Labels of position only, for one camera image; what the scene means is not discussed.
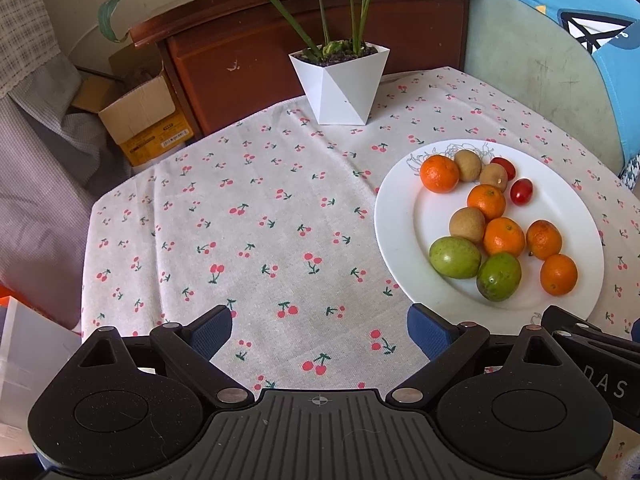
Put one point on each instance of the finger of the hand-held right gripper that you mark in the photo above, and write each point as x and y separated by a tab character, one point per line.
575	327

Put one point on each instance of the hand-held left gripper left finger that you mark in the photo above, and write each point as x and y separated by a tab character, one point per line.
212	332

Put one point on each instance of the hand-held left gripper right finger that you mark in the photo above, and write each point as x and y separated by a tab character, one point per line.
427	335

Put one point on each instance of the orange mandarin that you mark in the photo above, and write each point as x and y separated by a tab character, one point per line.
544	239
504	236
559	274
486	202
439	174

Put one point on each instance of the green oval plum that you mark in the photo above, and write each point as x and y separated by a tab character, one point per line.
455	258

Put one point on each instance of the green round plum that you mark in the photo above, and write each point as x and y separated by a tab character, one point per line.
499	276

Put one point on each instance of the brown kiwi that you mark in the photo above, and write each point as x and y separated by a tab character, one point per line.
493	176
467	224
468	165

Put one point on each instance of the white ceramic plate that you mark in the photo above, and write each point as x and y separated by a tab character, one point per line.
565	210

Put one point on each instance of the red cherry tomato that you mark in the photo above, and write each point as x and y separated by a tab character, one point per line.
506	165
521	192

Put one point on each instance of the cherry print tablecloth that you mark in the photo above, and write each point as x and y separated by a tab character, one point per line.
250	240

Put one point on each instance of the black white checked cloth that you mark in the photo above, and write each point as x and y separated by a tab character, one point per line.
631	172

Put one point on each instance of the white plastic storage box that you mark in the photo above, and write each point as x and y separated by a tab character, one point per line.
30	360

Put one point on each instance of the open cardboard box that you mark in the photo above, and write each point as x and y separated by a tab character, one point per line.
145	125

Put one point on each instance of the checked curtain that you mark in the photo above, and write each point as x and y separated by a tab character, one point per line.
40	160

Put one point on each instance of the potted plant in white pot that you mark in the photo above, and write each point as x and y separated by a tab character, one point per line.
340	90

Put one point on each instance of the pale green cushion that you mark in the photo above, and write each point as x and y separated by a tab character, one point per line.
530	60

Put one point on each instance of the dark wooden cabinet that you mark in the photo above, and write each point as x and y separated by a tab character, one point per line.
240	60

